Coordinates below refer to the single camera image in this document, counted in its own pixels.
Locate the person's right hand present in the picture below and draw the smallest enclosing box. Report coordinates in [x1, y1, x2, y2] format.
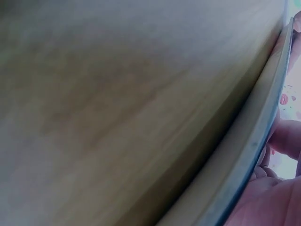
[220, 117, 301, 226]

